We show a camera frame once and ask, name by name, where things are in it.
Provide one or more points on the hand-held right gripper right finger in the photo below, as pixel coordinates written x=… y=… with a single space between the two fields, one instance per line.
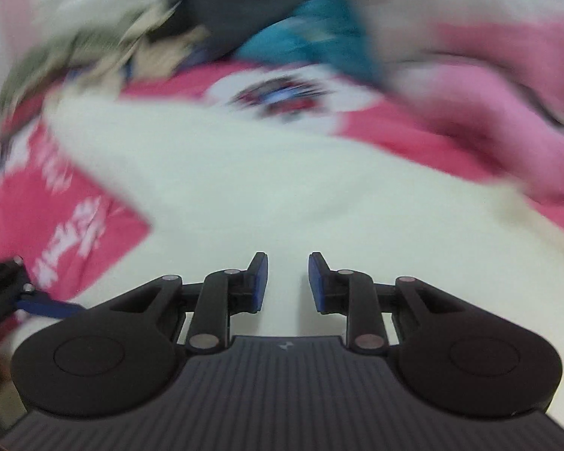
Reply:
x=314 y=282

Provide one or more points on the pink floral fleece blanket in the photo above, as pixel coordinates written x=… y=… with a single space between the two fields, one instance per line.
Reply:
x=51 y=206

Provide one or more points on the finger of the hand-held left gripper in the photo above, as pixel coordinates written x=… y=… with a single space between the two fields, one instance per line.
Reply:
x=51 y=306

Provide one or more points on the cream knit sweater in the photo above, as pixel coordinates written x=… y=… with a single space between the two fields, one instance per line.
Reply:
x=263 y=188

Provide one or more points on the dark cloth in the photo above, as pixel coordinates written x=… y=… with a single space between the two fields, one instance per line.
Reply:
x=235 y=14

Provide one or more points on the blue printed quilt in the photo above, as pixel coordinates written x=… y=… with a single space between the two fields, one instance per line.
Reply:
x=310 y=28

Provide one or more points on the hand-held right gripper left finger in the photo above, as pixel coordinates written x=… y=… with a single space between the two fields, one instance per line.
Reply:
x=262 y=282

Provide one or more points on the pink printed quilt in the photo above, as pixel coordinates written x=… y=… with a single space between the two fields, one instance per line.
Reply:
x=498 y=103

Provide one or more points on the camouflage patterned cloth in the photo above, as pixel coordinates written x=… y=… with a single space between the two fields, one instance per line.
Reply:
x=75 y=56

